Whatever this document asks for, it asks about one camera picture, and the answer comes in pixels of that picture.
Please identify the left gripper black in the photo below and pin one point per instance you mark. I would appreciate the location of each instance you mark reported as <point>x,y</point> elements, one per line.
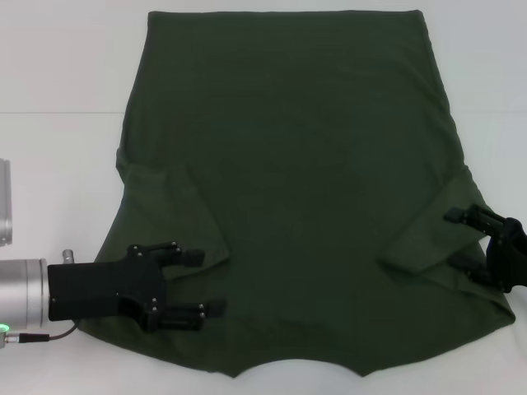
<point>103,288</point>

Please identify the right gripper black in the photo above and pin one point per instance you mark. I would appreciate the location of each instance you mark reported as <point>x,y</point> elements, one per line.
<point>510,259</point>

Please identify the dark green t-shirt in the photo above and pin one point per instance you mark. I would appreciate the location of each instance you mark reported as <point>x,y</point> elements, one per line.
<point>296,164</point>

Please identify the left wrist silver connector stub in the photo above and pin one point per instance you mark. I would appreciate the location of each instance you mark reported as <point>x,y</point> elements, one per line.
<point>68,256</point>

